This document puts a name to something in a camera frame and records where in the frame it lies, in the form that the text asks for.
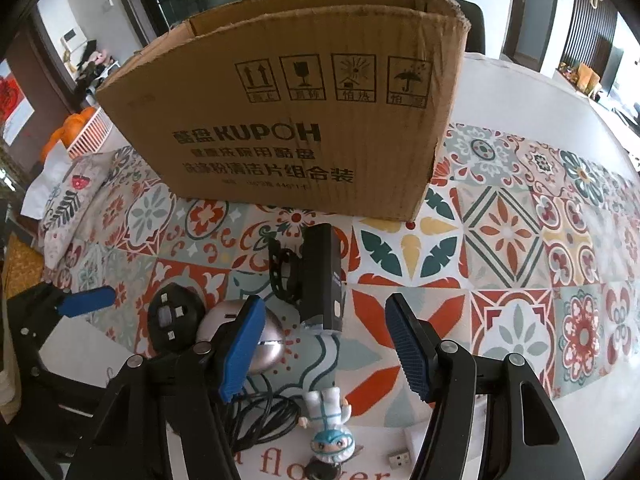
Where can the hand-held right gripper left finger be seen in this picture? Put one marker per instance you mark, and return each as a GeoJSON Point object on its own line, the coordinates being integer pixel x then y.
{"type": "Point", "coordinates": [239, 355]}

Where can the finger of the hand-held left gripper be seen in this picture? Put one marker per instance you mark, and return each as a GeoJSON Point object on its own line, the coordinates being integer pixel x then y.
{"type": "Point", "coordinates": [87, 300]}

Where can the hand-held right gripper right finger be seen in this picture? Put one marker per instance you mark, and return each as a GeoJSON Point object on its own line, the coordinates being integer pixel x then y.
{"type": "Point", "coordinates": [411, 355]}

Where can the silver computer mouse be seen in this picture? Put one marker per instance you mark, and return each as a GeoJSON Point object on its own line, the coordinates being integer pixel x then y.
{"type": "Point", "coordinates": [272, 342]}

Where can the black round gadget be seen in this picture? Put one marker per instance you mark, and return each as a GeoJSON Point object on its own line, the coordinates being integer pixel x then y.
{"type": "Point", "coordinates": [172, 320]}

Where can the white astronaut figurine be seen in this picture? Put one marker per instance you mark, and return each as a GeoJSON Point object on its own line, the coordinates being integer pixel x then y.
{"type": "Point", "coordinates": [327, 412]}

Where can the small usb dongle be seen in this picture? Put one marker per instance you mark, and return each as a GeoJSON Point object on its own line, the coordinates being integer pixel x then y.
{"type": "Point", "coordinates": [400, 461]}

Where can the black bike light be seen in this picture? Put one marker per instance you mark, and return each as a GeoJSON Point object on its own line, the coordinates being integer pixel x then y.
{"type": "Point", "coordinates": [322, 280]}

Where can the brown cardboard box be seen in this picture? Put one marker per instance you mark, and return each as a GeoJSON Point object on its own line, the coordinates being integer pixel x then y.
{"type": "Point", "coordinates": [300, 110]}

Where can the woven yellow placemat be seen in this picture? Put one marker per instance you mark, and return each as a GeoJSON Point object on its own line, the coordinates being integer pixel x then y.
{"type": "Point", "coordinates": [22, 265]}

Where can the floral print cloth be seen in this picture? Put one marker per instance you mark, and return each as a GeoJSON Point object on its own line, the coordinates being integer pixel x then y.
{"type": "Point", "coordinates": [75, 195]}

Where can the white plastic basket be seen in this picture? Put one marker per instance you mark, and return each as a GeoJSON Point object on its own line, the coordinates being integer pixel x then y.
{"type": "Point", "coordinates": [92, 135]}

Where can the brown entrance door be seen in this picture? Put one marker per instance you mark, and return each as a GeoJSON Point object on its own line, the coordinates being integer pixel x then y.
{"type": "Point", "coordinates": [20, 105]}

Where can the red door decoration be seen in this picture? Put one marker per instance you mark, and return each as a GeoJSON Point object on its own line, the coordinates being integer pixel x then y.
{"type": "Point", "coordinates": [11, 95]}

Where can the cluttered shoe rack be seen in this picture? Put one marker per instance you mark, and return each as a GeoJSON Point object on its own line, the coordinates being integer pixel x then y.
{"type": "Point", "coordinates": [95, 67]}

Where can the dark grey dining chair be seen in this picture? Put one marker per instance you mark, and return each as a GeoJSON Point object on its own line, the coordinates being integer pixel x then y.
{"type": "Point", "coordinates": [472, 27]}

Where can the grey interior door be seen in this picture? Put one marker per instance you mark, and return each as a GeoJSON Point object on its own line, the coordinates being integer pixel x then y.
{"type": "Point", "coordinates": [535, 15]}

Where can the white wall intercom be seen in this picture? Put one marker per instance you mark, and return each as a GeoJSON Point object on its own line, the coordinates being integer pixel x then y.
{"type": "Point", "coordinates": [70, 36]}

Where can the dark slatted wall panel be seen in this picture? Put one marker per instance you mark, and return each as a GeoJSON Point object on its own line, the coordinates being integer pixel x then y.
{"type": "Point", "coordinates": [590, 15]}

